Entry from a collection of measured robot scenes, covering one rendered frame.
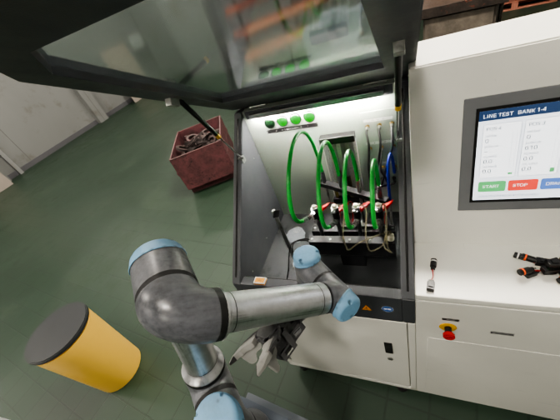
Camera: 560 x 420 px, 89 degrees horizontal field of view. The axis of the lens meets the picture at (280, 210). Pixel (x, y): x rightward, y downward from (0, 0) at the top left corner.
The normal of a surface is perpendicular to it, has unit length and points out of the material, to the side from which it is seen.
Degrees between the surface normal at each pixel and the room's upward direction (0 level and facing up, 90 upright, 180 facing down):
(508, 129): 76
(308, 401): 0
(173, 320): 54
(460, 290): 0
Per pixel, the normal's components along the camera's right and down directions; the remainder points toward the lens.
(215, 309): 0.50, -0.43
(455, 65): -0.34, 0.50
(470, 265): -0.30, -0.72
